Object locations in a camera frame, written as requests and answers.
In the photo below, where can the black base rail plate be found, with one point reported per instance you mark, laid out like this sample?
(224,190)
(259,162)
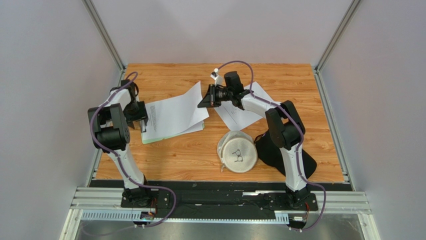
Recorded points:
(215,200)

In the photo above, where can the right aluminium frame post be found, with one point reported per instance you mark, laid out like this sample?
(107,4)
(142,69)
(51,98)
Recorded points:
(345,21)

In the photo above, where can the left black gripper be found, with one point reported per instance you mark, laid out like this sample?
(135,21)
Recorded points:
(142,115)

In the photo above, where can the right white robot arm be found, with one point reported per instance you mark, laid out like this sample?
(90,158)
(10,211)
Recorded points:
(281,146)

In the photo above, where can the left aluminium frame post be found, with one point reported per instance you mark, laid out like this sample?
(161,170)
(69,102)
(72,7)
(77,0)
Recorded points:
(97,20)

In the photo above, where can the aluminium frame post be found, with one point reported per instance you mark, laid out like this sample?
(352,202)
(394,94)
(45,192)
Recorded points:
(345,21)
(97,20)

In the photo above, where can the white mesh round pouch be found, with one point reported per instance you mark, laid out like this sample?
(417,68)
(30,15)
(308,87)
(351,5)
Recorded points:
(237,152)

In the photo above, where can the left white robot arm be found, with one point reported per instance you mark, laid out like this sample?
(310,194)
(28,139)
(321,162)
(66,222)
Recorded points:
(109,126)

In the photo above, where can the black baseball cap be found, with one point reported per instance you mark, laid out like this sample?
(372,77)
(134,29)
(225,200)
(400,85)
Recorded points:
(270,154)

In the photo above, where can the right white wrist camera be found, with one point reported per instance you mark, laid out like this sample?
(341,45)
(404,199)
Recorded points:
(218,79)

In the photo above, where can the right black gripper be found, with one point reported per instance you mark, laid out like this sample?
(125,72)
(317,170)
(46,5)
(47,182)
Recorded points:
(213,96)

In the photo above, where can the printed text paper sheet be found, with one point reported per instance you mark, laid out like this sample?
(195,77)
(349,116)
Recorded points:
(167,125)

